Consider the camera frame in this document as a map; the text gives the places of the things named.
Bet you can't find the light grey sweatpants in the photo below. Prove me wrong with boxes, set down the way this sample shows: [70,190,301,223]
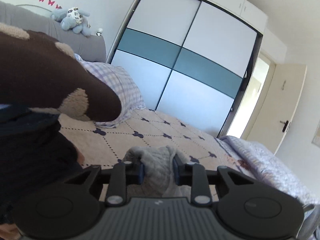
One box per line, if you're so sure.
[123,146,191,199]

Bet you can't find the brown fleece sleeve forearm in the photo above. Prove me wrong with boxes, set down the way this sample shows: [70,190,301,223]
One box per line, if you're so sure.
[1,24,121,209]

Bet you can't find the beige bear-pattern bed sheet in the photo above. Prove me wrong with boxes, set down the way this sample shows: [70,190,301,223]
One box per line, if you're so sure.
[59,109,240,171]

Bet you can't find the purple checked fleece blanket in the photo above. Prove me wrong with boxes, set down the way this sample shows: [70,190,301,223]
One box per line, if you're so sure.
[217,135,319,239]

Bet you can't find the plaid purple pillow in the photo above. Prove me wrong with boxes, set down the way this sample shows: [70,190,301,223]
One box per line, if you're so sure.
[74,54,146,128]

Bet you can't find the cream room door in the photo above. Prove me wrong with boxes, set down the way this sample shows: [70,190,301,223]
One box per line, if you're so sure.
[246,64,307,154]

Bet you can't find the white teal sliding wardrobe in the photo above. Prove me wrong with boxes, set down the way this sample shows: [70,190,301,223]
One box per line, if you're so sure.
[107,0,268,136]

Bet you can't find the grey bed headboard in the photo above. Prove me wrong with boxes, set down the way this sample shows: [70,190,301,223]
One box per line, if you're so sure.
[1,2,107,62]

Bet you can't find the blue plush toy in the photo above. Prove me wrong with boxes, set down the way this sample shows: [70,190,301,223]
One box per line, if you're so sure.
[50,7,91,37]

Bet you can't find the pink butterfly wall stickers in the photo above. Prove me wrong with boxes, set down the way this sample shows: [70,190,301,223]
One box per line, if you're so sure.
[38,0,62,10]

